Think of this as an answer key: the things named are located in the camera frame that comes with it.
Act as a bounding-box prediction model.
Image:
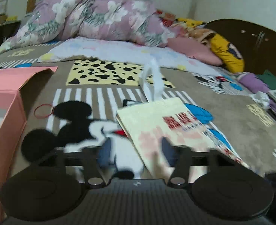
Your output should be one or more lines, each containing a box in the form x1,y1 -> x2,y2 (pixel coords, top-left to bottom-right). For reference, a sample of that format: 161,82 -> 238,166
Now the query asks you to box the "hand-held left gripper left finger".
34,138 -> 113,188

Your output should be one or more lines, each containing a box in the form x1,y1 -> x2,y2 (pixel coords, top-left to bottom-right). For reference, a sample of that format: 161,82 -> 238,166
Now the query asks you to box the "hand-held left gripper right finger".
160,137 -> 250,188

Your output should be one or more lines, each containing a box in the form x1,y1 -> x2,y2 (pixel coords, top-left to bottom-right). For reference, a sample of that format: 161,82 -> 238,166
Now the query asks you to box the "cream printed shopping bag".
116,58 -> 253,176

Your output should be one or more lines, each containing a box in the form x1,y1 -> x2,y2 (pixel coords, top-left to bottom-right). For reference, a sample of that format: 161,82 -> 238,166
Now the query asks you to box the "red rubber band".
34,104 -> 53,118

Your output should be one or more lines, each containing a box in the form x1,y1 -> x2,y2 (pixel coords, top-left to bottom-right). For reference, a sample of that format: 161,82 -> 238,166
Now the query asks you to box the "cartoon printed blanket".
0,40 -> 276,193

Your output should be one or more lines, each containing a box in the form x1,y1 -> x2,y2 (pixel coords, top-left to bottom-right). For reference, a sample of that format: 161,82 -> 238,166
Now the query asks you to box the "crumpled white tissue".
250,91 -> 271,109

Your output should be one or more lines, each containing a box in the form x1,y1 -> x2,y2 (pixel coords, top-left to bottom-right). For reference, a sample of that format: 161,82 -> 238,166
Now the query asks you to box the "pink pillow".
167,37 -> 224,66

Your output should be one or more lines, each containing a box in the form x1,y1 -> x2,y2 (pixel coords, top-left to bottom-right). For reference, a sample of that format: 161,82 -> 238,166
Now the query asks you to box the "pink cardboard box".
0,66 -> 59,225

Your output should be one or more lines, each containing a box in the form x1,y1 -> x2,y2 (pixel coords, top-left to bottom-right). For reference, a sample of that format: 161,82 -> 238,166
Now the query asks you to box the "purple cloth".
237,73 -> 276,113

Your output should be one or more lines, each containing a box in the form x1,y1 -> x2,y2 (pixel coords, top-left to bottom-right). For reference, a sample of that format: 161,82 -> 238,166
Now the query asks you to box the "yellow plush cushion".
209,33 -> 245,73

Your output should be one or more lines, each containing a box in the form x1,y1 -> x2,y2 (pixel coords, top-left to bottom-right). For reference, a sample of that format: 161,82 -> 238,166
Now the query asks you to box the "peach fleece blanket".
168,21 -> 215,44

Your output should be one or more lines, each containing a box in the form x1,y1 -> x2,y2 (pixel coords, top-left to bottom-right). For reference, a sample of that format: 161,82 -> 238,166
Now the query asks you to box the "dark green cloth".
256,70 -> 276,91

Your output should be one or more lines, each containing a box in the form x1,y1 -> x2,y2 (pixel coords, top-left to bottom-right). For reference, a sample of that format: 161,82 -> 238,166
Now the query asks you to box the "yellow plush toy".
178,17 -> 205,27

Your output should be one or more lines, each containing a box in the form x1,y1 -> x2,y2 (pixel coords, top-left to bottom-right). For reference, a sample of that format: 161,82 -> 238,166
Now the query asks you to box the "colourful printed cushion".
157,9 -> 176,26

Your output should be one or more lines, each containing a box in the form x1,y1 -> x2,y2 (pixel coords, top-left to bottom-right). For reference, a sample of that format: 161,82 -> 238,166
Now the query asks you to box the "purple floral quilt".
0,0 -> 176,57

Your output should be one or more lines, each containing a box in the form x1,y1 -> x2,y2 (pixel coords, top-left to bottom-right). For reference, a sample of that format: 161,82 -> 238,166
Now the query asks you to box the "dark wooden headboard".
205,19 -> 276,87

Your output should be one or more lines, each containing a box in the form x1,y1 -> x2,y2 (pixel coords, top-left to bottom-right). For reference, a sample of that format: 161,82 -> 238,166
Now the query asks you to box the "dark desk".
0,20 -> 21,58

